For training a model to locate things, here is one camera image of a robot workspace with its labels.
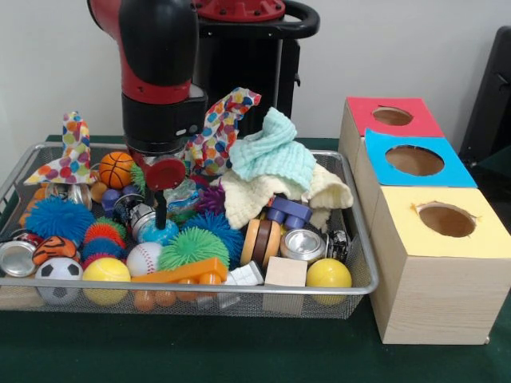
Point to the mint green muslin cloth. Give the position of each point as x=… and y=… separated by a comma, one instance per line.
x=271, y=155

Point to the green spiky rubber ball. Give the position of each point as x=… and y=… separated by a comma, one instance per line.
x=193, y=247

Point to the wooden box with three holes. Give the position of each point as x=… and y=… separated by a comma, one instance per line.
x=435, y=279

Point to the black and white soccer ball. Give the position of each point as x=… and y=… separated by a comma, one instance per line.
x=59, y=279

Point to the colourful polka-dot cloth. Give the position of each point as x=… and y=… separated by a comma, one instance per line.
x=70, y=155
x=219, y=132

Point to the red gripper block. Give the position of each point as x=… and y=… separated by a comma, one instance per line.
x=166, y=173

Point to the white baseball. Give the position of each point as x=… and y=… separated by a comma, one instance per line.
x=144, y=258

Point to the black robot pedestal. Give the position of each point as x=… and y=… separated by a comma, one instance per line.
x=263, y=72

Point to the blue spiky rubber ball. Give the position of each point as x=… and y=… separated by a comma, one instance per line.
x=57, y=219

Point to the pale yellow muslin cloth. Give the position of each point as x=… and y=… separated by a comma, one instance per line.
x=319, y=191

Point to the yellow smiley ball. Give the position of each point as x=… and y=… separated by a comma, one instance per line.
x=328, y=273

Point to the orange toy basketball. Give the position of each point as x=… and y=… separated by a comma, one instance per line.
x=116, y=169

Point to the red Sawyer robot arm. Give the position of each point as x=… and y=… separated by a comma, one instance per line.
x=160, y=64

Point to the clear mesh bin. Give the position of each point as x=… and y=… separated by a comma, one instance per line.
x=361, y=239

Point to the black chair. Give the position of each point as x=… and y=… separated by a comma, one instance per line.
x=491, y=96

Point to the crushed clear plastic bottle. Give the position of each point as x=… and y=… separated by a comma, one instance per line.
x=184, y=195

